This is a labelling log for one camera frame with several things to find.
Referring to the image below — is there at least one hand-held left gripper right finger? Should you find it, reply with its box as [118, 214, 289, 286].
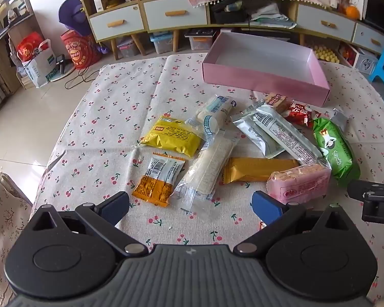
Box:
[233, 190, 357, 258]

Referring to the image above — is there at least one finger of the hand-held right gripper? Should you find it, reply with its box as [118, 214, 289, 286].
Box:
[347, 179, 384, 200]

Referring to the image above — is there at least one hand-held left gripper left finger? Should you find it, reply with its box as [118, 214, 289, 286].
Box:
[28, 191, 149, 259]

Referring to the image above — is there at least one golden wafer packet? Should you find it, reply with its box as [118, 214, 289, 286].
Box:
[223, 157, 301, 184]

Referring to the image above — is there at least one pink wafer packet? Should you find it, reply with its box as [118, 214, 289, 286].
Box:
[266, 163, 332, 204]

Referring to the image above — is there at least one green snack packet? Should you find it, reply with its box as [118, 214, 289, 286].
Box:
[313, 117, 361, 188]

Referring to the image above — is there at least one orange white snack packet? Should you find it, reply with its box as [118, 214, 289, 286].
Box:
[132, 152, 185, 207]

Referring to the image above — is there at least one clear rice cracker packet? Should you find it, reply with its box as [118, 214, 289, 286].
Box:
[174, 131, 240, 212]

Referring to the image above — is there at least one long silver snack packet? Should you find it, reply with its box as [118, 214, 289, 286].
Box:
[253, 104, 324, 167]

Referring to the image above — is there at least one silver white snack packet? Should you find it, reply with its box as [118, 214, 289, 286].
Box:
[232, 101, 285, 159]

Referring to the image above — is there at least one yellow snack packet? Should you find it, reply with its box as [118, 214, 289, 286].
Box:
[139, 114, 201, 158]

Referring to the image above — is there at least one small red beige snack packet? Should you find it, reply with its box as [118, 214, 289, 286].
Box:
[265, 93, 287, 113]

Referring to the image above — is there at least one white blue bread packet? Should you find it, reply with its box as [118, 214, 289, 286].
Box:
[185, 94, 237, 141]

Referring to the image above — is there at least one pink cardboard box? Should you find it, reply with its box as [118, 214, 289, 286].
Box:
[201, 32, 331, 107]

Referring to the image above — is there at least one cherry print tablecloth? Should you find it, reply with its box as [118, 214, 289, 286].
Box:
[30, 53, 384, 307]

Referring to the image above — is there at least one floral fabric bag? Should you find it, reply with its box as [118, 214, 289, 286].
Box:
[0, 172, 34, 307]

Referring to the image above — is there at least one white patterned box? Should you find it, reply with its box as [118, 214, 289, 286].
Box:
[355, 49, 380, 72]

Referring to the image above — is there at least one red toy box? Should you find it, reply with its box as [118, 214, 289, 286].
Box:
[339, 43, 360, 64]

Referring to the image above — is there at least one yellow egg tray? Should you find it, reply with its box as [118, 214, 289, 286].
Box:
[314, 43, 341, 64]

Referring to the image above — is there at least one clear storage bin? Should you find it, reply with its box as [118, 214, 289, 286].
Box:
[185, 29, 217, 51]
[117, 37, 141, 57]

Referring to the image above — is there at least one red printed bag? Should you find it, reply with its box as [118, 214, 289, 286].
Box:
[60, 29, 102, 69]

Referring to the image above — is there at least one white shopping bag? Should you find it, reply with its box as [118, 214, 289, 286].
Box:
[21, 38, 60, 87]

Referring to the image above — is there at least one clear bin blue lid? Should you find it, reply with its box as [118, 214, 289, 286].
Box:
[150, 32, 174, 55]

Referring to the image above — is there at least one low wooden tv stand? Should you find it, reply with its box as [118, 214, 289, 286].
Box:
[208, 0, 384, 58]

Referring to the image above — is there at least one red gift bag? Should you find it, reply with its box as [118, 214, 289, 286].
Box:
[17, 32, 48, 61]

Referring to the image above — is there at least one pile of papers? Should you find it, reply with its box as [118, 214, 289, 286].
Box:
[250, 2, 297, 29]

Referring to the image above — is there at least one purple hat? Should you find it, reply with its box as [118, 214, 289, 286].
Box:
[58, 0, 93, 36]

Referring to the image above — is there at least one black case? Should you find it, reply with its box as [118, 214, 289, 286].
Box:
[209, 0, 248, 24]

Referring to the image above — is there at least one wooden bookshelf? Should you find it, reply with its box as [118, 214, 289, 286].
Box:
[0, 0, 36, 112]

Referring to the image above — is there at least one wooden shelf cabinet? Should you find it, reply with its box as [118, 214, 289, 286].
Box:
[73, 0, 210, 61]

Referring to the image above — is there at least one floor cable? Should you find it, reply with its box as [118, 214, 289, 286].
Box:
[66, 67, 98, 90]

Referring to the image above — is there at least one white drawer orange handle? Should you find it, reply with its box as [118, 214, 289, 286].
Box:
[297, 4, 357, 42]
[143, 0, 208, 32]
[89, 6, 145, 41]
[352, 22, 384, 55]

